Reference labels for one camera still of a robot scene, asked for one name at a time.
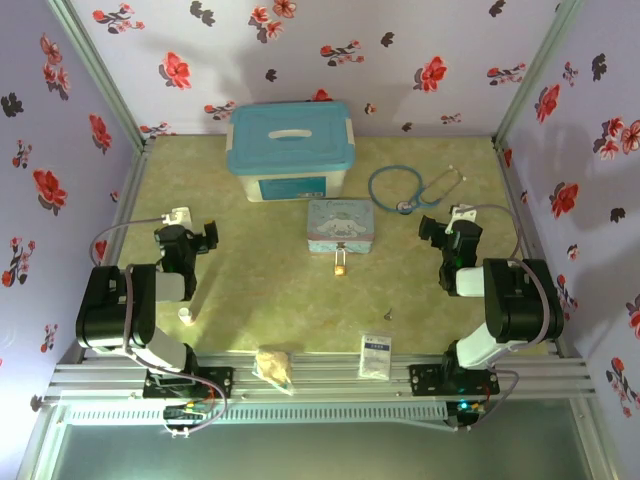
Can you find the cartoon print tin box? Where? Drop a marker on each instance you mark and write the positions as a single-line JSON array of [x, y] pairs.
[[340, 225]]

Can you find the small metal key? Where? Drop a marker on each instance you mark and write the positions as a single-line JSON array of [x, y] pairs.
[[388, 315]]

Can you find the small brass padlock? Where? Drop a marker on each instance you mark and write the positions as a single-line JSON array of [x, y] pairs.
[[341, 270]]

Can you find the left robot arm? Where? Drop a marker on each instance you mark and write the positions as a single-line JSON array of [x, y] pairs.
[[110, 310]]

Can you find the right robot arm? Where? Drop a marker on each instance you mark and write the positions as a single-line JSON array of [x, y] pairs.
[[520, 300]]

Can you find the blue stethoscope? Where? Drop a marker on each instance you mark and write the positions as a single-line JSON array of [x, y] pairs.
[[402, 206]]

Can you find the small white vial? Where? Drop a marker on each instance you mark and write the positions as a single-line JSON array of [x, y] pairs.
[[186, 316]]

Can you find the storage box with blue lid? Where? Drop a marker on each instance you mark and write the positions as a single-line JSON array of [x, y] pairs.
[[290, 135]]

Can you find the white gauze packet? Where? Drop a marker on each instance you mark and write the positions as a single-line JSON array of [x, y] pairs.
[[375, 355]]

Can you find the bag of cotton balls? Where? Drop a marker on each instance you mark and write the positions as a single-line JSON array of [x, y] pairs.
[[272, 370]]

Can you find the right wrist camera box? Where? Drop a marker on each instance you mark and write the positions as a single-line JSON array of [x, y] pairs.
[[462, 212]]

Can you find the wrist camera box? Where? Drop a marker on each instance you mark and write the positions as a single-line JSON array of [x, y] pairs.
[[462, 212], [176, 216]]

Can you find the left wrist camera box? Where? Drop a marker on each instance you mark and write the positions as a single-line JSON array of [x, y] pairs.
[[176, 216]]

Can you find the aluminium front frame rail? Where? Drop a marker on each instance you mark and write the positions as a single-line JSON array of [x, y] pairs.
[[325, 385]]

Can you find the aluminium corner post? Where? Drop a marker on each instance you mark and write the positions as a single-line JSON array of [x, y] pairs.
[[97, 65], [540, 65]]

